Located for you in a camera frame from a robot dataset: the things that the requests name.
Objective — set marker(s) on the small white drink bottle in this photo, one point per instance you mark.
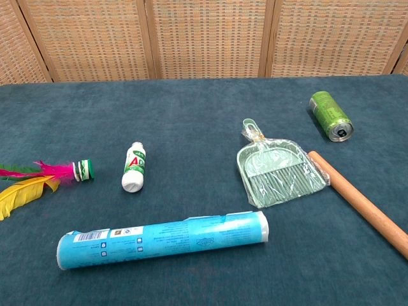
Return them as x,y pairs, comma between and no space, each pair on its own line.
134,169

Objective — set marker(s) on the green mini dustpan brush set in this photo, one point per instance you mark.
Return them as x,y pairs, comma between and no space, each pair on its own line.
277,172

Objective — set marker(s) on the green drink can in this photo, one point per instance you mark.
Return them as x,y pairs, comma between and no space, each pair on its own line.
330,114

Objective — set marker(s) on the wooden rolling pin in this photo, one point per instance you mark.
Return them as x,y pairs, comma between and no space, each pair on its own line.
360,204

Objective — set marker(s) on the blue plastic bag roll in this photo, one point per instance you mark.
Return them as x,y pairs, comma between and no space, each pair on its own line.
165,237

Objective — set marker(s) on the woven folding screen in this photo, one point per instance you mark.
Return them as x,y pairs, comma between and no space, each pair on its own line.
204,38

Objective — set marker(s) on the feather shuttlecock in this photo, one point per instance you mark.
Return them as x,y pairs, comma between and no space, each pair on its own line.
60,172

